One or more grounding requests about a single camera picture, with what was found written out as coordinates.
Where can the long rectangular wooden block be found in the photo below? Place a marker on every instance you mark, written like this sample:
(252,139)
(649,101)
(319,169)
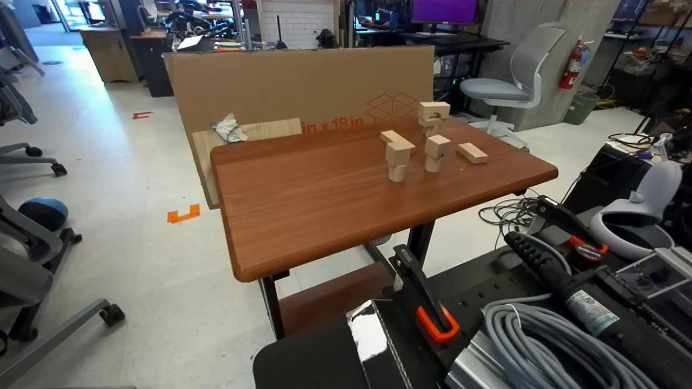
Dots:
(396,142)

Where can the wooden arch block stack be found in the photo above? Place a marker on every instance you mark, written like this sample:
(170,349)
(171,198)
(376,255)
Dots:
(434,116)

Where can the flat wooden block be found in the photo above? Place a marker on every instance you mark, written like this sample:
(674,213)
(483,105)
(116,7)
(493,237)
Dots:
(472,154)

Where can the left wooden cube stack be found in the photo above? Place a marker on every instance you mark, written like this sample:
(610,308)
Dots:
(396,156)

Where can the wooden cube stack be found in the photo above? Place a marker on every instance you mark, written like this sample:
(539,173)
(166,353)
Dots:
(396,156)
(435,149)

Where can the brown wooden table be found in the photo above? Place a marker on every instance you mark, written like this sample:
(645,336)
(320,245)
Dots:
(289,202)

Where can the right wooden cube stack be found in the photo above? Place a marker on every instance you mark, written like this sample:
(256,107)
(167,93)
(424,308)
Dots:
(435,149)

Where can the large cardboard sheet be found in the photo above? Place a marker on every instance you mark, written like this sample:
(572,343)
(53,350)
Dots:
(326,89)

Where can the crumpled white paper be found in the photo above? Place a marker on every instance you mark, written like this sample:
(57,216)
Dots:
(227,128)

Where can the black orange clamp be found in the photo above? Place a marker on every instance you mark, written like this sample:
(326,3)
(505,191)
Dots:
(435,321)

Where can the white office chair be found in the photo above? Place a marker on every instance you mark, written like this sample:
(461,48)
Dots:
(522,89)

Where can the red fire extinguisher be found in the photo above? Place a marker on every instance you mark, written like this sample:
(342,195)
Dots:
(572,67)

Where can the grey chair base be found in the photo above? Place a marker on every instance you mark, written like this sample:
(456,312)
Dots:
(40,228)

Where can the black handle tool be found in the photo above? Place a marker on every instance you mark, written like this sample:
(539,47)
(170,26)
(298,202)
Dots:
(549,265)

